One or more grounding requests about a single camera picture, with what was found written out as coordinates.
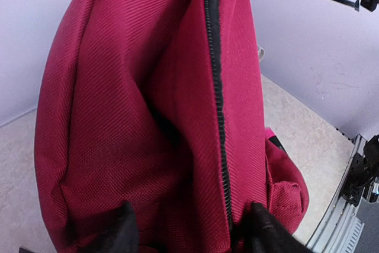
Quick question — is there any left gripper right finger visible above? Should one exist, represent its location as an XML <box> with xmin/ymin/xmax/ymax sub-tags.
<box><xmin>241</xmin><ymin>202</ymin><xmax>308</xmax><ymax>253</ymax></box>

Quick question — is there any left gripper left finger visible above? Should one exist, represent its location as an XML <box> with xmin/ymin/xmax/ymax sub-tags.
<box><xmin>85</xmin><ymin>201</ymin><xmax>139</xmax><ymax>253</ymax></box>

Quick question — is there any pink black highlighter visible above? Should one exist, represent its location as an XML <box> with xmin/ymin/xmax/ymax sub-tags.
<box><xmin>265</xmin><ymin>127</ymin><xmax>285</xmax><ymax>152</ymax></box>

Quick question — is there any red backpack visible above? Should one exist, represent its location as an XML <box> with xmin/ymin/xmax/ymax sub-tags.
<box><xmin>34</xmin><ymin>0</ymin><xmax>309</xmax><ymax>252</ymax></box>

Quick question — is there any white printed mug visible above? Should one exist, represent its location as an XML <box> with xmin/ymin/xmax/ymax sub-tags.
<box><xmin>258</xmin><ymin>47</ymin><xmax>265</xmax><ymax>62</ymax></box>

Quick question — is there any front aluminium rail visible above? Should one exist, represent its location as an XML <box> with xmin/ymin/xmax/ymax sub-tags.
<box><xmin>307</xmin><ymin>134</ymin><xmax>378</xmax><ymax>252</ymax></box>

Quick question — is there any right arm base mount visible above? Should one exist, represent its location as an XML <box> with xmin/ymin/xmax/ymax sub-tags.
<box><xmin>340</xmin><ymin>135</ymin><xmax>378</xmax><ymax>207</ymax></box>

